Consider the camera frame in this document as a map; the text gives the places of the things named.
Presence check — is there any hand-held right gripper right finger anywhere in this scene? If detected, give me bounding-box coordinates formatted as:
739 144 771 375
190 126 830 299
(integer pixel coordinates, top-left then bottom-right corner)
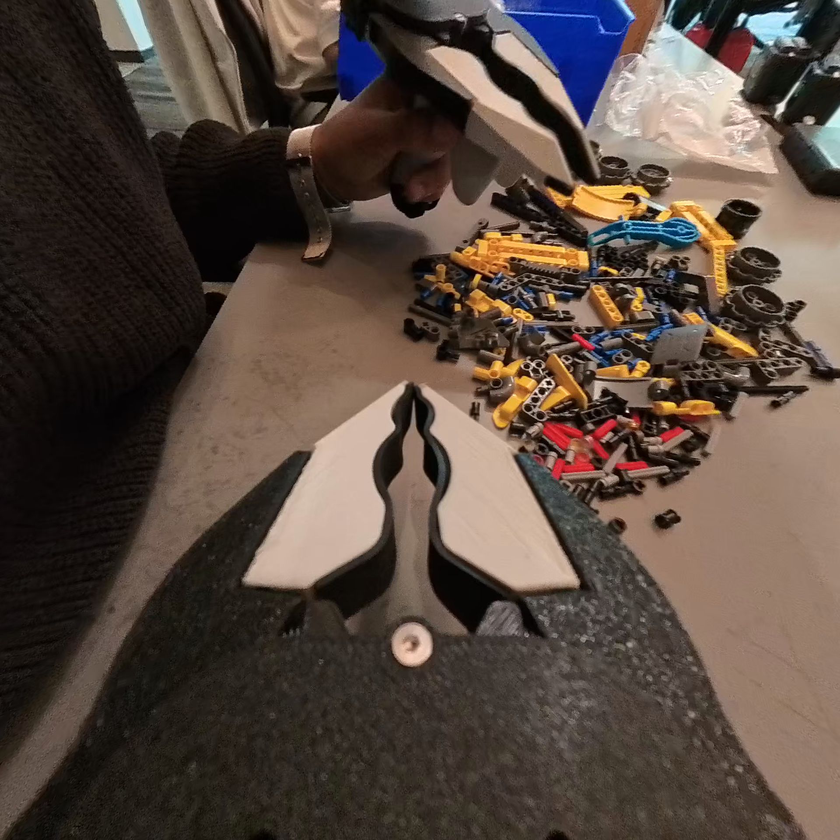
412 382 583 636

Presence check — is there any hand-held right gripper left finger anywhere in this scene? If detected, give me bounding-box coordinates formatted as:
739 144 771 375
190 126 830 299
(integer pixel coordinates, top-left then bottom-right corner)
241 381 417 621

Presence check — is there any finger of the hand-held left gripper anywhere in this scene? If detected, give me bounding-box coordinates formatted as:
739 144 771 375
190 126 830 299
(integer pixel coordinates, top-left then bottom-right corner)
484 18 602 183
371 17 580 207

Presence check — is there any pile of toy building parts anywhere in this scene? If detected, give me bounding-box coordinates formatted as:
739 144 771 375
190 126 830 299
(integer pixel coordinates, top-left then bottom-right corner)
402 176 840 521

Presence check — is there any black toy wheel rim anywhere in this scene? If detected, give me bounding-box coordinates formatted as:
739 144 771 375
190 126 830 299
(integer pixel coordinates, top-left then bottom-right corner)
715 198 763 240

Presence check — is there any person's left forearm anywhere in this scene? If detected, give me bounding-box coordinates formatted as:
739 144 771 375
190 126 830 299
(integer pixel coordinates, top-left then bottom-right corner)
150 120 309 283

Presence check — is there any person's left hand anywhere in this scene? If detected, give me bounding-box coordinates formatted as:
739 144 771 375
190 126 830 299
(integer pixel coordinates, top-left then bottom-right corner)
310 84 463 219

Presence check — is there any blue plastic bin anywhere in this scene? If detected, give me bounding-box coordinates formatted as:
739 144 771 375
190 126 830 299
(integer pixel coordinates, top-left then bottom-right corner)
338 0 636 127

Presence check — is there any clear plastic bag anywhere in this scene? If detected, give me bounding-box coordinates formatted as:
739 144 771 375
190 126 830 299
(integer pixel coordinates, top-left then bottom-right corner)
602 25 781 175

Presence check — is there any blue plastic separator tool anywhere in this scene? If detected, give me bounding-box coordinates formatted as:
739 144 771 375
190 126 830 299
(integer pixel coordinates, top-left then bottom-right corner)
586 218 700 251

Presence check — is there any beige coat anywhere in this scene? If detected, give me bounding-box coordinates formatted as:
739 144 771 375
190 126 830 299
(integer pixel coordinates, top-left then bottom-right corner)
134 0 342 135

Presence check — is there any black battery charger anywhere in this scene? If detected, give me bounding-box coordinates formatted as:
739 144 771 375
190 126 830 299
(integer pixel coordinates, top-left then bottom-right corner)
781 59 840 127
742 36 815 107

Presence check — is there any black flat box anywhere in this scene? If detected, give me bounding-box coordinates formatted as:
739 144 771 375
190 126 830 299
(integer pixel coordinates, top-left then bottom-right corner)
761 115 840 196

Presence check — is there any grey wrist strap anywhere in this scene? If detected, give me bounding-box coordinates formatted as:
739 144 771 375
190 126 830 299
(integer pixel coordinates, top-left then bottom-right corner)
284 123 350 265

